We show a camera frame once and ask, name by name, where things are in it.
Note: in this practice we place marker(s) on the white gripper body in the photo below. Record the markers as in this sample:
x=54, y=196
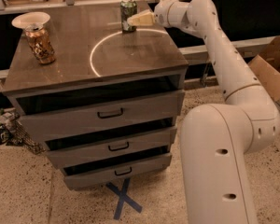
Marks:
x=161, y=15

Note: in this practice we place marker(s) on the green soda can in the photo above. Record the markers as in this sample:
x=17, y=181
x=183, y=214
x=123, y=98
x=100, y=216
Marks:
x=127, y=9

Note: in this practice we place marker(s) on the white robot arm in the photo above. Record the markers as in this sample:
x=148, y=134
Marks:
x=215, y=137

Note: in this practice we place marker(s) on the orange patterned soda can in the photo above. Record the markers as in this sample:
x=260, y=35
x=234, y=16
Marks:
x=39, y=43

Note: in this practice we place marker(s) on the grey drawer cabinet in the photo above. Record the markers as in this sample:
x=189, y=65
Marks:
x=96, y=63

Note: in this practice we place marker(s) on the top grey drawer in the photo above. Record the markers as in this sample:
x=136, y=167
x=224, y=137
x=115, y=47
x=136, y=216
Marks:
x=95, y=118

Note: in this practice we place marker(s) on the grey drawer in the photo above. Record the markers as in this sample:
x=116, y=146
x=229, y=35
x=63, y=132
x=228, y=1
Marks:
x=128, y=169
x=112, y=148
x=95, y=118

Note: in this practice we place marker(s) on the white paper bowl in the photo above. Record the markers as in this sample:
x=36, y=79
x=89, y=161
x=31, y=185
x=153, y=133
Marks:
x=24, y=20

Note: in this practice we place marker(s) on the cardboard box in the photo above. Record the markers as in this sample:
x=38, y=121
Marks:
x=266, y=66

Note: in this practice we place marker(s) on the middle grey drawer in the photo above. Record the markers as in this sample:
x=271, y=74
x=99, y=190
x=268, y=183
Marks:
x=112, y=148

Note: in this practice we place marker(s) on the bottom grey drawer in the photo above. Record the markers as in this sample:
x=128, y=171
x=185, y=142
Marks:
x=128, y=169

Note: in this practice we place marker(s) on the blue tape cross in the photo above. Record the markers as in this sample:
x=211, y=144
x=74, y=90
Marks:
x=124, y=198

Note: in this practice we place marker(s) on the metal window rail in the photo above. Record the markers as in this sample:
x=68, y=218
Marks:
x=247, y=48

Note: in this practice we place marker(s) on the wire mesh basket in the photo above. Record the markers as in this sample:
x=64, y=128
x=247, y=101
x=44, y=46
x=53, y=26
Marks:
x=12, y=134

